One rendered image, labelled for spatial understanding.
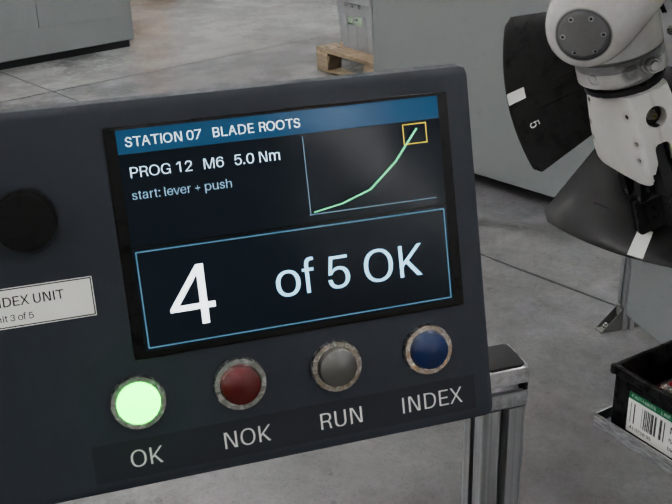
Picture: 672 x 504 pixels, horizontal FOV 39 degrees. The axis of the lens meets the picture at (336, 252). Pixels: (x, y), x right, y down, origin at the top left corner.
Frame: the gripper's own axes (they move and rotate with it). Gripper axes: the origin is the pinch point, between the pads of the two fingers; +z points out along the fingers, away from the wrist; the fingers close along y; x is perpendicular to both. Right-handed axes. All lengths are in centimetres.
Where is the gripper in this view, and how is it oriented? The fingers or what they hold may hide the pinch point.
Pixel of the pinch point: (646, 211)
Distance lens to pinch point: 103.9
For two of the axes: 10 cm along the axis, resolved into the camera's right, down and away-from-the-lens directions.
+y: -2.9, -3.9, 8.7
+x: -9.1, 4.1, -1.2
